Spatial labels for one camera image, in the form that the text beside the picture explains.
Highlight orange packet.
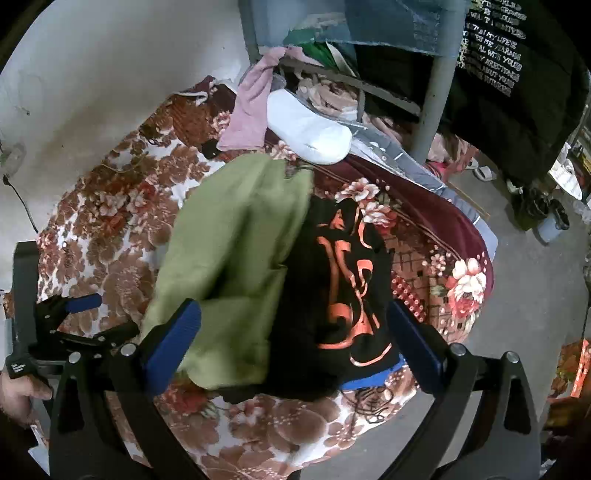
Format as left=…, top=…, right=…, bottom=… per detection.
left=556, top=339, right=591, bottom=400

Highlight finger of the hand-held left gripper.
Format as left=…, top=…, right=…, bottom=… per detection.
left=46, top=320, right=141, bottom=365
left=37, top=293, right=103, bottom=334

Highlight person's left hand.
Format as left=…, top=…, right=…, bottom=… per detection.
left=0, top=369, right=54, bottom=428

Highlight green zip jacket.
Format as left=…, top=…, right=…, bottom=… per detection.
left=139, top=154, right=317, bottom=391

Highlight black shirt with white text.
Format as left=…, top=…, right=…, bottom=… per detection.
left=355, top=0, right=591, bottom=185

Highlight white power strip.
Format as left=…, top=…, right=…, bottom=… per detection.
left=0, top=143, right=26, bottom=174

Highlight green cloth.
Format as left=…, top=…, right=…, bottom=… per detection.
left=284, top=28, right=356, bottom=75

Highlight white cloth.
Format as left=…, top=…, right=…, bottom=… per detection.
left=267, top=89, right=354, bottom=165

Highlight blue cloth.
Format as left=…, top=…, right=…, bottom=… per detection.
left=339, top=357, right=407, bottom=391

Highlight denim garment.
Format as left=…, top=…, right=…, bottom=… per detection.
left=344, top=0, right=455, bottom=56

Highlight pink floral cloth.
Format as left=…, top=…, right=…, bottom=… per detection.
left=295, top=76, right=416, bottom=134

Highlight black power cable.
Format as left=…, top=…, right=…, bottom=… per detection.
left=2, top=175, right=40, bottom=234

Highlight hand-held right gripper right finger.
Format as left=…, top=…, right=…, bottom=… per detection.
left=385, top=299, right=541, bottom=480

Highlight black garment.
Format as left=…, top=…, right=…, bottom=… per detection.
left=222, top=196, right=402, bottom=402

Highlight floral blanket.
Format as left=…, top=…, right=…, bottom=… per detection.
left=32, top=76, right=495, bottom=480

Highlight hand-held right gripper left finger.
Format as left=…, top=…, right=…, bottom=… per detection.
left=48, top=299, right=208, bottom=480

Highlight grey bucket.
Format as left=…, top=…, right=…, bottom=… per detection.
left=536, top=198, right=571, bottom=244

